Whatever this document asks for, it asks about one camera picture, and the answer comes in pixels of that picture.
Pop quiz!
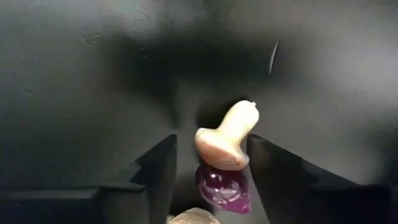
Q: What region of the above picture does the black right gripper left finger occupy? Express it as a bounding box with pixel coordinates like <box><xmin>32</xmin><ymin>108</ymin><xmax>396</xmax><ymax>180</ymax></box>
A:
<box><xmin>0</xmin><ymin>133</ymin><xmax>178</xmax><ymax>224</ymax></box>

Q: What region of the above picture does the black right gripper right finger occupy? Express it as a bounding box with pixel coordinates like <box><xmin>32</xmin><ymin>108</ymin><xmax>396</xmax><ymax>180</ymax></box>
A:
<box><xmin>247</xmin><ymin>133</ymin><xmax>398</xmax><ymax>224</ymax></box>

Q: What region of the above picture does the beige toy mushroom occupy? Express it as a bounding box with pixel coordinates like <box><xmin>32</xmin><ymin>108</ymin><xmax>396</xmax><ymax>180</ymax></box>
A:
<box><xmin>195</xmin><ymin>100</ymin><xmax>261</xmax><ymax>171</ymax></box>

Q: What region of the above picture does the white toy garlic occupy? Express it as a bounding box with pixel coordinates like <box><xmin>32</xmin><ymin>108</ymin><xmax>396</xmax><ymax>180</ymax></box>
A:
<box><xmin>167</xmin><ymin>207</ymin><xmax>221</xmax><ymax>224</ymax></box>

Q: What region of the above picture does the purple toy eggplant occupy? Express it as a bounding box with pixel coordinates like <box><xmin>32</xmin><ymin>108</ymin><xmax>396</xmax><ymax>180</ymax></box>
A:
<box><xmin>195</xmin><ymin>163</ymin><xmax>252</xmax><ymax>215</ymax></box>

